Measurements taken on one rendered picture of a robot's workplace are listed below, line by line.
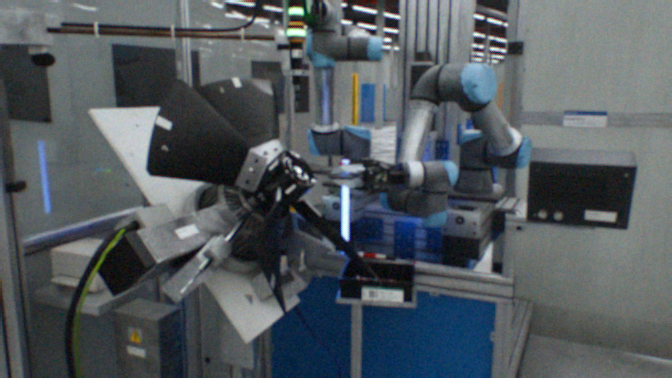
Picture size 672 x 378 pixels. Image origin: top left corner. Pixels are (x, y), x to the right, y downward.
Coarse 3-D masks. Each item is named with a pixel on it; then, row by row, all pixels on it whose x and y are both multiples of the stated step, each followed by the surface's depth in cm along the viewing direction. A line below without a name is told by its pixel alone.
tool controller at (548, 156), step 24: (528, 168) 141; (552, 168) 138; (576, 168) 136; (600, 168) 134; (624, 168) 131; (528, 192) 144; (552, 192) 141; (576, 192) 138; (600, 192) 136; (624, 192) 134; (528, 216) 147; (552, 216) 144; (576, 216) 141; (600, 216) 139; (624, 216) 136
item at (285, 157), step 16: (272, 160) 124; (288, 160) 124; (304, 160) 130; (272, 176) 121; (288, 176) 120; (304, 176) 125; (256, 192) 125; (272, 192) 122; (304, 192) 124; (256, 208) 123; (288, 208) 132
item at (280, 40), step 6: (276, 36) 127; (282, 36) 127; (276, 42) 127; (282, 42) 128; (282, 48) 127; (288, 48) 128; (282, 54) 128; (288, 54) 128; (282, 60) 129; (288, 60) 129; (282, 66) 129; (288, 66) 129; (288, 72) 128; (294, 72) 128; (300, 72) 128; (306, 72) 129
